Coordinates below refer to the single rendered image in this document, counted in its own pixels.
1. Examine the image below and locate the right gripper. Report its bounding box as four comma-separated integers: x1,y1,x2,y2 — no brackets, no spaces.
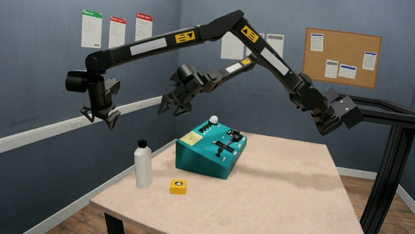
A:
158,86,195,117

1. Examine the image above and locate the white bottle with black cap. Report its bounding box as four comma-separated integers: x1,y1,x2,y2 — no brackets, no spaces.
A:
134,140,152,189

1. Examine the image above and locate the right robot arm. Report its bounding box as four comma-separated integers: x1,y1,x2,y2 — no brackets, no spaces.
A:
169,52,314,98

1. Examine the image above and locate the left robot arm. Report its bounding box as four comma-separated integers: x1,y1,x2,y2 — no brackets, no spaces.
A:
65,10,340,131

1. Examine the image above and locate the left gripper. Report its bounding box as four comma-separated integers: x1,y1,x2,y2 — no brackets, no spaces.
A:
80,92,121,131

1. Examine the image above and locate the teal control console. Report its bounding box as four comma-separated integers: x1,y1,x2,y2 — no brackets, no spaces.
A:
175,116,247,180

